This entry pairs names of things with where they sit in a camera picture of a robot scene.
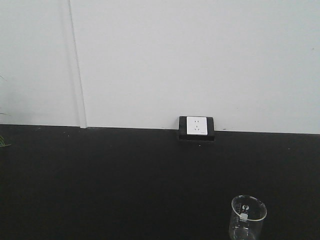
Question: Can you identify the clear glass beaker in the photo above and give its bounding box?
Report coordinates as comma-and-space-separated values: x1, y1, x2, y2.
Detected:
228, 195, 268, 240

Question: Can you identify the white socket on black box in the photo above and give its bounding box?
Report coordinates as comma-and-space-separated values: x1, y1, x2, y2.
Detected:
178, 116, 215, 142

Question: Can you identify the white wall trunking strip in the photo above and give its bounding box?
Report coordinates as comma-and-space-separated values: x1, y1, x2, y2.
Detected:
66, 0, 87, 129

